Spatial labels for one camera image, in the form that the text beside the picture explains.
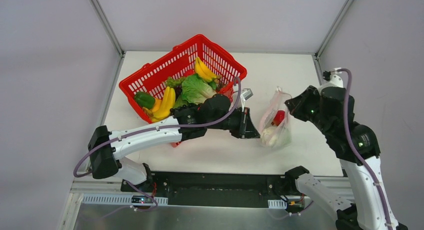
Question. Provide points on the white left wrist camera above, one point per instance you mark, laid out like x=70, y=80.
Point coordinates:
x=245, y=94

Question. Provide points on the yellow banana bunch front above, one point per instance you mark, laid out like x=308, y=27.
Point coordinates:
x=164, y=109

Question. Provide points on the clear zip top bag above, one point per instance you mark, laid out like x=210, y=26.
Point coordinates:
x=276, y=103

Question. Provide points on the green napa cabbage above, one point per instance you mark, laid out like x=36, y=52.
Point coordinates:
x=273, y=137

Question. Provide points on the green bell pepper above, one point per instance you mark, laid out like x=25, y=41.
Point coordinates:
x=144, y=99

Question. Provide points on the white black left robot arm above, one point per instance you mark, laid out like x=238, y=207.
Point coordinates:
x=107, y=150

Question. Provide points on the red plastic shopping basket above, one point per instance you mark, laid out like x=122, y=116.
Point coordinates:
x=172, y=69

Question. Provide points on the red apple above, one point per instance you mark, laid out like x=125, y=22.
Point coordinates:
x=279, y=118

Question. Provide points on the yellow banana bunch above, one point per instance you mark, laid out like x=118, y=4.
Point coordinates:
x=204, y=72
x=164, y=109

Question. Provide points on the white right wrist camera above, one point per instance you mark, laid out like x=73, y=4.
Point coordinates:
x=332, y=78

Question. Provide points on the green lettuce leaf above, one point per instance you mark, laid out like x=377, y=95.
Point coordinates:
x=195, y=90

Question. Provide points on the dark purple grape bunch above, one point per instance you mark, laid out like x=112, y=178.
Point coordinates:
x=177, y=109

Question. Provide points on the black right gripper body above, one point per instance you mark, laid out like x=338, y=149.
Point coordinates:
x=299, y=102

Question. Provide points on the yellow banana bunch back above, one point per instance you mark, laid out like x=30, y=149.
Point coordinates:
x=204, y=72

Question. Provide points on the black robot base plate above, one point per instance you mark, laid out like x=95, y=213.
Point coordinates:
x=221, y=189

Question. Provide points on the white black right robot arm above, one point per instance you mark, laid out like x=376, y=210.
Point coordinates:
x=356, y=146

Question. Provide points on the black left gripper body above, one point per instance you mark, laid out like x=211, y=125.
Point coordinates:
x=245, y=122

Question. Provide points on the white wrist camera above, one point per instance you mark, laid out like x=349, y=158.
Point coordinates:
x=332, y=78
x=245, y=94

